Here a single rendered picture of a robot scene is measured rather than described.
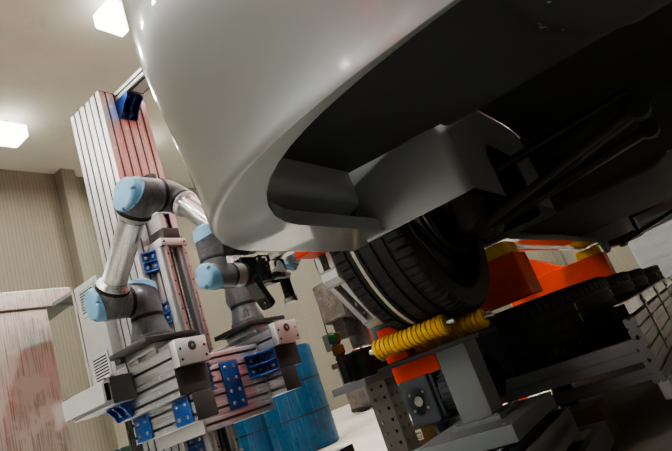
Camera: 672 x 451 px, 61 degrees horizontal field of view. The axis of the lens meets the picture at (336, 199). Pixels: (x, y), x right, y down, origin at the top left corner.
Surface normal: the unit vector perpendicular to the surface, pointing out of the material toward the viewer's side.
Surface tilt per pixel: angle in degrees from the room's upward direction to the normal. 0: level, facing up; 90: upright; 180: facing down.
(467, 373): 90
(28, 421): 90
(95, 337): 90
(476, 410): 90
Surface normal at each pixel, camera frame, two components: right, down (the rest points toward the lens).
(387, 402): -0.55, -0.07
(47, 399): 0.72, -0.44
